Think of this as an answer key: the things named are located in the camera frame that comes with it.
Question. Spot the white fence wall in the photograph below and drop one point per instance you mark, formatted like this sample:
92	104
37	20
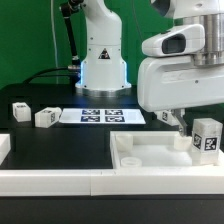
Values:
205	180
5	146

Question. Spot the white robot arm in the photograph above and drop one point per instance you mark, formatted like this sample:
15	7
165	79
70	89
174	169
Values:
95	40

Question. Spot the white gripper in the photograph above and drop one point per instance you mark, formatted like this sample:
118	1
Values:
176	83

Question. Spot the white square table top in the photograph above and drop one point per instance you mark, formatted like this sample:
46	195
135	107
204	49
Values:
146	149

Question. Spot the white sheet with tag markers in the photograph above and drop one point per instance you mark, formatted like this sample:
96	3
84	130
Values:
102	116

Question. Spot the white front fence wall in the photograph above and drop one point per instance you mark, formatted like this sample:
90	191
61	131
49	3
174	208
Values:
205	180

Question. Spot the white left fence wall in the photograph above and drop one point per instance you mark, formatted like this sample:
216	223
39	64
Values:
5	146

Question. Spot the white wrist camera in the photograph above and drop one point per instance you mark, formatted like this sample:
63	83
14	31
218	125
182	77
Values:
179	40

